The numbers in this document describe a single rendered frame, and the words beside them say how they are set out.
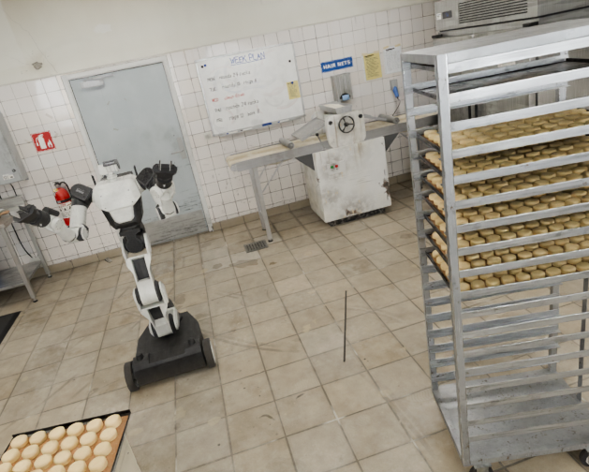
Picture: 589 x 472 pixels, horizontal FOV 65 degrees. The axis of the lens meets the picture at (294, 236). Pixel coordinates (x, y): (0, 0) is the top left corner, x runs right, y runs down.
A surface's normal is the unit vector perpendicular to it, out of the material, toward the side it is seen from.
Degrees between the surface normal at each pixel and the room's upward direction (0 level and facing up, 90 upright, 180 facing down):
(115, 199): 90
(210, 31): 90
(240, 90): 90
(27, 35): 90
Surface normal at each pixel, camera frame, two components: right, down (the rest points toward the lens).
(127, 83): 0.24, 0.33
